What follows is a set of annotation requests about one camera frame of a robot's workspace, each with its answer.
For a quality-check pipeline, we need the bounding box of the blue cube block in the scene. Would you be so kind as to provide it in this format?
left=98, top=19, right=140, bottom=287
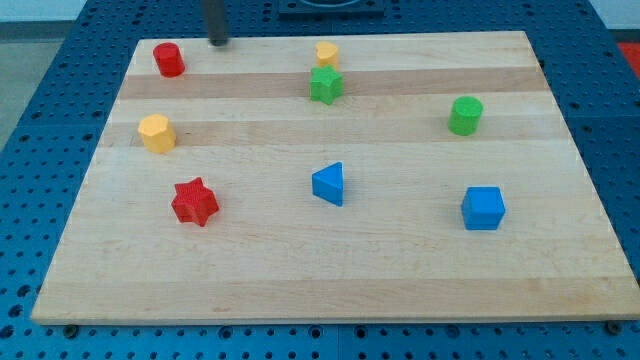
left=461, top=186, right=506, bottom=231

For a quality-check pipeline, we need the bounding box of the blue triangle block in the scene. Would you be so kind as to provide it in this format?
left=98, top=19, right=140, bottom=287
left=311, top=162, right=344, bottom=207

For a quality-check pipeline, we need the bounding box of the yellow hexagon block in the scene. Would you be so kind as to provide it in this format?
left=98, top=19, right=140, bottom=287
left=138, top=114, right=177, bottom=154

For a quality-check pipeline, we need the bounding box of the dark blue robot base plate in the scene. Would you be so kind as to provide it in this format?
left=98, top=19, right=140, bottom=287
left=276, top=0, right=387, bottom=18

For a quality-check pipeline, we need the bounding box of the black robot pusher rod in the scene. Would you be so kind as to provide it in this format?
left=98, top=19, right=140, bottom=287
left=200, top=0, right=229, bottom=47

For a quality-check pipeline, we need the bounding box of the red cylinder block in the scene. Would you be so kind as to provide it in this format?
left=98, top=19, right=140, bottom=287
left=153, top=42, right=186, bottom=77

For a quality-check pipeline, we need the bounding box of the green star block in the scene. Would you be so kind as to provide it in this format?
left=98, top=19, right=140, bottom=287
left=309, top=65, right=344, bottom=105

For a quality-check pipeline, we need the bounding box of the wooden board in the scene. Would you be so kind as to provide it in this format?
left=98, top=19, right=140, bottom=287
left=32, top=31, right=639, bottom=325

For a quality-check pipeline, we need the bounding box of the green cylinder block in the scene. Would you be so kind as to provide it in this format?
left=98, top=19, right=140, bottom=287
left=448, top=96, right=484, bottom=136

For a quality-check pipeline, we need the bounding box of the red star block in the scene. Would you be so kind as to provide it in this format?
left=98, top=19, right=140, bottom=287
left=171, top=177, right=220, bottom=227

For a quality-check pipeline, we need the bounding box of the yellow heart block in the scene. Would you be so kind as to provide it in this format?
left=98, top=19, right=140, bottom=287
left=315, top=41, right=340, bottom=70

